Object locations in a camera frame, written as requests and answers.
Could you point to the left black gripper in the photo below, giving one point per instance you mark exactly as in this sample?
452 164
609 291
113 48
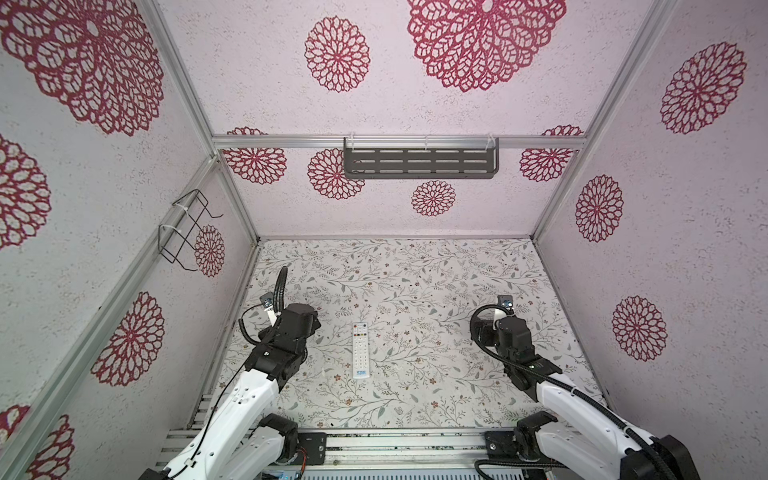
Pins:
314 324

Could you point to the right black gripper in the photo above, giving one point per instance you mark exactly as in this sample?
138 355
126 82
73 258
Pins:
487 329

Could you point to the white remote control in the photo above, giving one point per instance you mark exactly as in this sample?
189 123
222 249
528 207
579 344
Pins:
360 351

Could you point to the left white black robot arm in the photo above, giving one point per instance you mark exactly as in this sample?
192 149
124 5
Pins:
241 439

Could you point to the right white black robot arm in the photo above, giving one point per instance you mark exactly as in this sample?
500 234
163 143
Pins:
572 431

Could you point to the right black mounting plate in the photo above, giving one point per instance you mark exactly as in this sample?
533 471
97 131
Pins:
508 445

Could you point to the black mounting plate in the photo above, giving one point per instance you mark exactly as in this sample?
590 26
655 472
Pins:
304 448
508 445

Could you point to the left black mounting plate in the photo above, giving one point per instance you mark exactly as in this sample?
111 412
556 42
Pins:
304 448

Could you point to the grey slotted metal shelf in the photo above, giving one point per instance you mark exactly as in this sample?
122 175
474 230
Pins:
425 163

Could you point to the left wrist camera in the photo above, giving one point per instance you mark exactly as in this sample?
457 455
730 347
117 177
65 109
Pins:
272 305

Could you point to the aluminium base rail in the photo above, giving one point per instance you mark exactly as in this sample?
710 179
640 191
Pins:
386 448

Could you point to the black wire wall rack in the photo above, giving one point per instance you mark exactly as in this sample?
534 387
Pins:
193 242

